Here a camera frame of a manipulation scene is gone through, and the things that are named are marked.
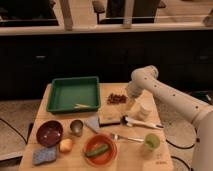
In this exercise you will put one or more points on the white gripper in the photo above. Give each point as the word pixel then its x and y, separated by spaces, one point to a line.
pixel 133 91

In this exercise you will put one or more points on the bunch of red grapes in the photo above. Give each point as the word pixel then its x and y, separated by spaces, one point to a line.
pixel 116 99

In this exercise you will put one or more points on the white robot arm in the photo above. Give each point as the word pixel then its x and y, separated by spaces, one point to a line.
pixel 195 111

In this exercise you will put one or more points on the green plastic cup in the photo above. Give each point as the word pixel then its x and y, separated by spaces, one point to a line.
pixel 152 142

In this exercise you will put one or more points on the small metal cup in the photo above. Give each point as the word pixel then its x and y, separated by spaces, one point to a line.
pixel 76 127

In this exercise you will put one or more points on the black spatula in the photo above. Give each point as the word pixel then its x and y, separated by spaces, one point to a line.
pixel 105 124

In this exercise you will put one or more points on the silver fork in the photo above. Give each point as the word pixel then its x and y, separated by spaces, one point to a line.
pixel 118 137

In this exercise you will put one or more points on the grey blue cloth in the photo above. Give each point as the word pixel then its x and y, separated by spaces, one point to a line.
pixel 93 123

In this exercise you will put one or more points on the green cucumber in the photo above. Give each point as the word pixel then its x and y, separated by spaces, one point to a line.
pixel 99 150

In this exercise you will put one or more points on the orange bowl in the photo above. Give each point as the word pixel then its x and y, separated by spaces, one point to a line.
pixel 102 159

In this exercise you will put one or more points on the green plastic tray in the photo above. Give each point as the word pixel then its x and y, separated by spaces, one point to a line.
pixel 75 94

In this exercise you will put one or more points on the dark red bowl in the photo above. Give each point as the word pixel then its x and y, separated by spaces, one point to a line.
pixel 49 133

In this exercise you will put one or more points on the blue sponge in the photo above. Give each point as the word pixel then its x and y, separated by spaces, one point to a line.
pixel 44 155

